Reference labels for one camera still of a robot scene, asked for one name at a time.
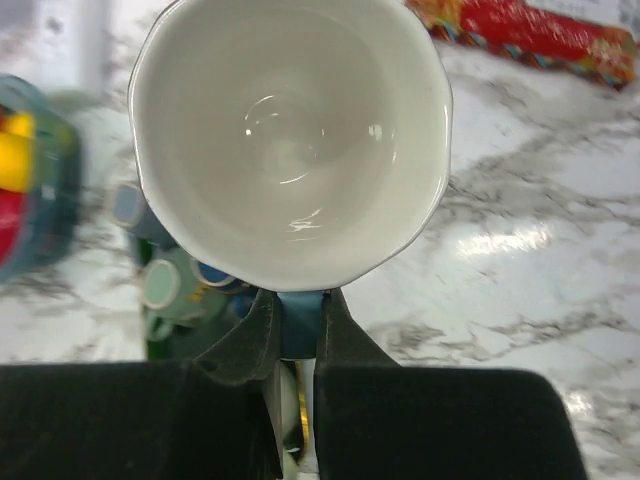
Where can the red snack packet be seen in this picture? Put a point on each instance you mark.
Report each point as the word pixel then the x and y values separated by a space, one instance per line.
pixel 535 37

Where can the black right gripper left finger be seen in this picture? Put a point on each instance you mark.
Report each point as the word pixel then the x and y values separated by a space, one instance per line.
pixel 217 416

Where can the mint green bird-print mug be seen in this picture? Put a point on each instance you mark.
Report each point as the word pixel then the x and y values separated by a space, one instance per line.
pixel 172 296

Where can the dark blue gold-rimmed cup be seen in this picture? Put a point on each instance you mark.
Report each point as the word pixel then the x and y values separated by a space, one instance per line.
pixel 241 295

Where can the black rectangular tray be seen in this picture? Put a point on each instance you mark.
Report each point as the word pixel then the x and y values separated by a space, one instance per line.
pixel 183 342

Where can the light blue hexagonal mug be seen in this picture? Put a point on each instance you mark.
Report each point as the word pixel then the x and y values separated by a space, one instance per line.
pixel 295 145

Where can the teal plastic fruit basket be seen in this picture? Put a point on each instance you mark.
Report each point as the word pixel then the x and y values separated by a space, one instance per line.
pixel 40 179

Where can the grey-blue small cup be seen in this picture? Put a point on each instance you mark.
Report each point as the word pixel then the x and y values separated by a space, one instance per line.
pixel 129 209

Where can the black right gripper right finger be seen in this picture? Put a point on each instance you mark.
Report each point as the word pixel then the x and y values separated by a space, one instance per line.
pixel 377 419

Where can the light green ceramic mug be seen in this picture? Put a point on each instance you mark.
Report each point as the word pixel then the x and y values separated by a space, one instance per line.
pixel 294 411

